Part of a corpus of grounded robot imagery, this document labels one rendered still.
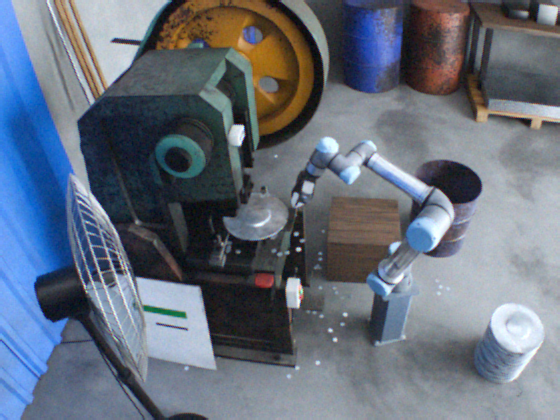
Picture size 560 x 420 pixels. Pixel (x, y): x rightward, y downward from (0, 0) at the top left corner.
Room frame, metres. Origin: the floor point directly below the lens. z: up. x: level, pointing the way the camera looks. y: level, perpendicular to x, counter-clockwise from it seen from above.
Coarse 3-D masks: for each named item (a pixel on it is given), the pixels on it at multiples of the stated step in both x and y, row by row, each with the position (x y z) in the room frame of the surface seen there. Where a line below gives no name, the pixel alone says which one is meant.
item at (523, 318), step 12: (504, 312) 1.08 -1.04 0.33; (516, 312) 1.07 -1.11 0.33; (528, 312) 1.05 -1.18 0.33; (504, 324) 1.01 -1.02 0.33; (516, 324) 1.00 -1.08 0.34; (528, 324) 0.98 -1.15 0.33; (540, 324) 0.97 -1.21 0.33; (504, 336) 0.95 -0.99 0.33; (516, 336) 0.93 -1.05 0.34; (528, 336) 0.92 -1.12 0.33; (540, 336) 0.91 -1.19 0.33; (516, 348) 0.87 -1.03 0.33; (528, 348) 0.86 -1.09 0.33
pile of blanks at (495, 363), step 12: (492, 336) 0.97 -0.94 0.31; (480, 348) 1.00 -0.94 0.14; (492, 348) 0.93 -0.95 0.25; (504, 348) 0.89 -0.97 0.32; (480, 360) 0.96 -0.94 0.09; (492, 360) 0.90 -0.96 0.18; (504, 360) 0.86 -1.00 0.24; (516, 360) 0.84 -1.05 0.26; (528, 360) 0.85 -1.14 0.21; (480, 372) 0.92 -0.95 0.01; (492, 372) 0.87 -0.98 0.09; (504, 372) 0.84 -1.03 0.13; (516, 372) 0.84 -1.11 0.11
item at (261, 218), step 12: (252, 204) 1.54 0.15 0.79; (264, 204) 1.53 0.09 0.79; (276, 204) 1.52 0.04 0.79; (240, 216) 1.47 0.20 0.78; (252, 216) 1.45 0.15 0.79; (264, 216) 1.45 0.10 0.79; (276, 216) 1.45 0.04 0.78; (228, 228) 1.40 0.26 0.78; (240, 228) 1.39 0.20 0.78; (252, 228) 1.39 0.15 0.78; (264, 228) 1.38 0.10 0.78; (276, 228) 1.37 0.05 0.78
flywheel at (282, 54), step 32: (192, 0) 1.84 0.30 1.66; (224, 0) 1.81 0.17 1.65; (256, 0) 1.78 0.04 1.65; (160, 32) 1.88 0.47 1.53; (192, 32) 1.89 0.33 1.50; (224, 32) 1.85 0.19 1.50; (288, 32) 1.75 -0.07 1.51; (256, 64) 1.82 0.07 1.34; (288, 64) 1.79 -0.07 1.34; (256, 96) 1.83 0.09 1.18; (288, 96) 1.79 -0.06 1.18
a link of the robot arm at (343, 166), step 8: (352, 152) 1.40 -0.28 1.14; (336, 160) 1.35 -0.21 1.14; (344, 160) 1.35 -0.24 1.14; (352, 160) 1.35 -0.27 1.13; (360, 160) 1.37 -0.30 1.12; (328, 168) 1.36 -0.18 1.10; (336, 168) 1.33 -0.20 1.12; (344, 168) 1.32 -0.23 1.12; (352, 168) 1.31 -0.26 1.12; (344, 176) 1.30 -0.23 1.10; (352, 176) 1.29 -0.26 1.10
